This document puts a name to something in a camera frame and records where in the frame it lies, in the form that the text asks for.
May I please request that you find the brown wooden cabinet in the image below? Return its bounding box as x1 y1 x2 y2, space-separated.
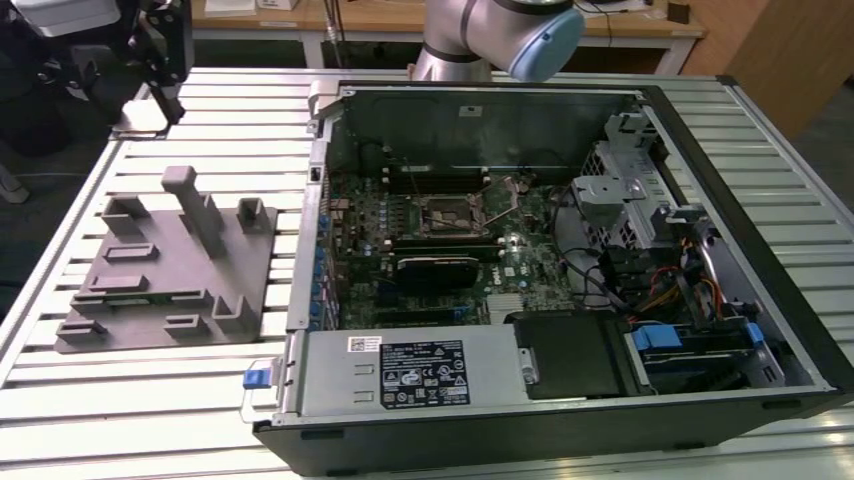
680 0 854 146

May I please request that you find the green motherboard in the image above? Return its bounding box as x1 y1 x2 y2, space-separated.
320 168 605 332

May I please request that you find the hard disk in blue carrier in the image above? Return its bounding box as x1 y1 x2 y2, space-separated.
629 322 765 396

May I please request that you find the white paper sheet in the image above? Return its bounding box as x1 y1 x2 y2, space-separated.
202 0 258 15

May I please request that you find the wooden desk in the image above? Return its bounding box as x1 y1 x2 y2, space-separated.
300 0 709 71
189 0 308 44

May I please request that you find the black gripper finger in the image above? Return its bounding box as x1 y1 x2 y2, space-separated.
146 79 186 127

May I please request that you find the metal disk bay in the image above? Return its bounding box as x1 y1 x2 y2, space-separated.
619 319 788 399

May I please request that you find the yellow wire bundle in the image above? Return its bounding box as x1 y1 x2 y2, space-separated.
629 279 701 321

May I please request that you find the metal socket cover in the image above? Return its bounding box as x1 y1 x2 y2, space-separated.
473 170 532 227

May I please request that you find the black expansion slot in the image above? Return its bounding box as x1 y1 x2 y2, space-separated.
370 308 455 325

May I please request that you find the silver drive cage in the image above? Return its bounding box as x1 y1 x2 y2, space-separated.
569 113 676 251

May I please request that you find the RAM slot with white clips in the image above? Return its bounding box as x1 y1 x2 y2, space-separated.
383 167 489 176
391 238 501 247
392 248 503 257
384 178 491 187

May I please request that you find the green RAM stick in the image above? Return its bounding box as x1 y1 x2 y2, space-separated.
98 291 180 304

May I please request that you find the silver chipset heatsink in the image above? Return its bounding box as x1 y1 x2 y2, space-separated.
484 293 527 316

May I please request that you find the black plastic cover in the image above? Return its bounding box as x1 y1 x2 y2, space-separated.
503 309 652 402

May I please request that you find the black graphics card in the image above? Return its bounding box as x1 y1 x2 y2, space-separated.
391 255 481 293

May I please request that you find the black PC case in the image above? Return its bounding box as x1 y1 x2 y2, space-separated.
249 77 854 479

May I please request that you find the orange wire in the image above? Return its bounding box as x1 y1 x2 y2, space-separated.
692 277 727 315

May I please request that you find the grey parts rack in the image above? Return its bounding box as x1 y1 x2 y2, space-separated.
50 164 281 355

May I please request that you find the white stand foot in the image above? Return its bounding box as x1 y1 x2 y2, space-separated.
0 162 29 205

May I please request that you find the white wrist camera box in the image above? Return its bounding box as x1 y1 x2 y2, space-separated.
10 0 129 40

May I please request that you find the CPU socket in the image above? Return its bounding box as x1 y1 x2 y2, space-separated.
413 192 492 238

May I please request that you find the silver power supply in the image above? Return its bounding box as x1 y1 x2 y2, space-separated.
277 327 529 417

